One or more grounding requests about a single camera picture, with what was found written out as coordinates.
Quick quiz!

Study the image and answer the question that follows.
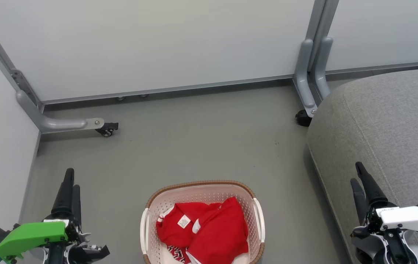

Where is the black caster wheel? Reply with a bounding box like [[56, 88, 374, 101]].
[[96, 122, 119, 138], [295, 109, 313, 127]]

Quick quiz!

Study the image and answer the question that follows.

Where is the grey upright partition foot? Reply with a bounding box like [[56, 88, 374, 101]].
[[313, 36, 334, 100], [294, 38, 319, 118]]

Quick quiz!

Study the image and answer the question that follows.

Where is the long grey partition foot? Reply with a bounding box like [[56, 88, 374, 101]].
[[15, 90, 105, 133]]

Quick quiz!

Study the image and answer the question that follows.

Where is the white perforated laundry basket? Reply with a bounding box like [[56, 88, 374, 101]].
[[140, 180, 266, 264]]

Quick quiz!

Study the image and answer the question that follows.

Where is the red jersey shirt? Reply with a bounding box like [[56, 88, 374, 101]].
[[156, 197, 250, 264]]

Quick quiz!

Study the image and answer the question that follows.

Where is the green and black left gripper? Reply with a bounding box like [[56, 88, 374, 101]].
[[0, 168, 110, 264]]

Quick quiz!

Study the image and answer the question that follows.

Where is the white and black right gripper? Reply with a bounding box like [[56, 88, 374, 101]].
[[350, 161, 418, 264]]

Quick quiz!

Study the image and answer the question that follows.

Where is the grey fabric sofa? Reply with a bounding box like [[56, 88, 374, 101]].
[[306, 68, 418, 264]]

